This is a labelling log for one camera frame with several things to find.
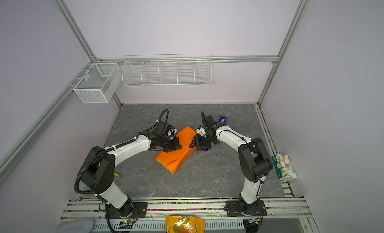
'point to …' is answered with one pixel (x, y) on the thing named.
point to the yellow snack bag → (175, 224)
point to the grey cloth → (86, 225)
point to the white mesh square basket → (99, 83)
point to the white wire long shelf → (168, 70)
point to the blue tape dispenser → (223, 119)
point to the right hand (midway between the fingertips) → (193, 149)
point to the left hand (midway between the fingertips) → (182, 149)
